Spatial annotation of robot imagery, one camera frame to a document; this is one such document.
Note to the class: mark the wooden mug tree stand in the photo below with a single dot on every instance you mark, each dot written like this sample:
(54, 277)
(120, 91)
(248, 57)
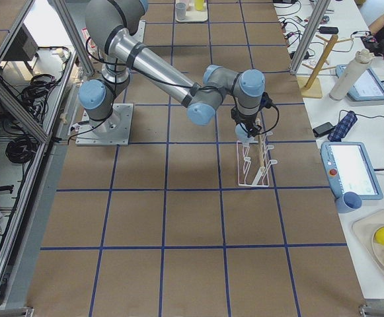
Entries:
(310, 87)

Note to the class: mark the blue teach pendant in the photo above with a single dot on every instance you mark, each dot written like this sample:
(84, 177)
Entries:
(367, 88)
(350, 174)

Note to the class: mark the light blue cup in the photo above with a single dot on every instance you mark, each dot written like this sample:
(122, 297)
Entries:
(242, 134)

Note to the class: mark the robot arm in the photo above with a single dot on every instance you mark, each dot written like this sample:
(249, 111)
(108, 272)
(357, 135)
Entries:
(111, 26)

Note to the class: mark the aluminium frame post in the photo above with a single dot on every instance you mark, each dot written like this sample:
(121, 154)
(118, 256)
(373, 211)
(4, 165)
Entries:
(314, 21)

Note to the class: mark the grey cup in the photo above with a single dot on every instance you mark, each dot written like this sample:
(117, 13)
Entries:
(180, 10)

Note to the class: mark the white wire cup rack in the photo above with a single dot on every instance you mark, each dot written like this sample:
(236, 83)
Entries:
(254, 162)

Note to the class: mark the blue teach pendant near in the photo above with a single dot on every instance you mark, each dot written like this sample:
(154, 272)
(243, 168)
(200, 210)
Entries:
(350, 174)

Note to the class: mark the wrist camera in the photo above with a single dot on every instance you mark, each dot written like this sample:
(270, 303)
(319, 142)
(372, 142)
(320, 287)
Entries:
(266, 101)

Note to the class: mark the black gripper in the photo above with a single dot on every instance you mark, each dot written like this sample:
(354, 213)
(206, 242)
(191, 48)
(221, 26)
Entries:
(247, 125)

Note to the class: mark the blue teach pendant far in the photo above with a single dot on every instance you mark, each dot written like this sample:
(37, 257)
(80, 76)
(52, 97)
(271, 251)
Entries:
(367, 88)

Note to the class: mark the plaid pouch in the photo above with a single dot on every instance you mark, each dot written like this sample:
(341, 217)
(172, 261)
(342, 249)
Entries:
(343, 127)

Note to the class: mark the black power adapter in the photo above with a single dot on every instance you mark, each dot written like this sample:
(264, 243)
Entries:
(323, 129)

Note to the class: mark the yellow cup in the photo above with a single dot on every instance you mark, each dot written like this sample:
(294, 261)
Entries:
(199, 5)

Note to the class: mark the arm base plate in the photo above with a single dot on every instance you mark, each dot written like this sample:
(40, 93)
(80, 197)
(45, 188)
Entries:
(114, 131)

